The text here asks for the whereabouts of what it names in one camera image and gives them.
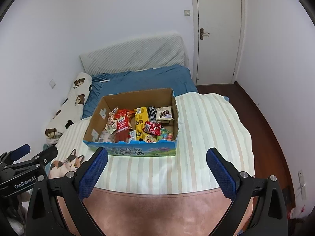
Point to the red white bottle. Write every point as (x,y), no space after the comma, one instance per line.
(296,211)

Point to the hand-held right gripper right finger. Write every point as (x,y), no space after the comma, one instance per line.
(219,172)

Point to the bear print long pillow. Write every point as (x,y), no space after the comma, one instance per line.
(73,100)

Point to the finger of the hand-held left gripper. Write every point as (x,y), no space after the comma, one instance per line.
(46,154)
(21,151)

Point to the grey quilted headboard cushion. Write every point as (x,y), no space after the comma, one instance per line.
(133,54)

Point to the cardboard box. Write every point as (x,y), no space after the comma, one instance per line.
(133,95)

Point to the white door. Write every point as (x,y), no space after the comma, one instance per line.
(219,29)

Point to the striped cat print blanket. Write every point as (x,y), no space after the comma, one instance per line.
(209,132)

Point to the white crumpled bag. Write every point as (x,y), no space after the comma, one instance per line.
(16,225)

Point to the orange panda snack packet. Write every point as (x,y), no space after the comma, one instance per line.
(131,114)

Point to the white grey snack packet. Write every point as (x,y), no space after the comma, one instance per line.
(164,114)

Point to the colourful candy bag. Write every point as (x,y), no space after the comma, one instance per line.
(165,135)

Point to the long yellow snack packet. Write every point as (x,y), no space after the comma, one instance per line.
(141,124)

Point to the white light switch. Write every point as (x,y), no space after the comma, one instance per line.
(187,12)

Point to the blue bedsheet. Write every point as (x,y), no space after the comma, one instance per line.
(147,78)

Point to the dark red snack packet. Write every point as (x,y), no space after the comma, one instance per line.
(121,136)

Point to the long black snack packet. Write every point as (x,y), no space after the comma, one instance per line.
(152,114)

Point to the small red snack packet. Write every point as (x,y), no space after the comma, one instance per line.
(151,127)

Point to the white pen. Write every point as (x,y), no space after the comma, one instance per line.
(103,81)

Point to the red snack packet yellow label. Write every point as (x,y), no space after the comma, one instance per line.
(122,120)

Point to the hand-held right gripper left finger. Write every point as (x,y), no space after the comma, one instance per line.
(94,172)

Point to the yellow panda snack packet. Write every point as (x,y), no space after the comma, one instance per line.
(111,121)

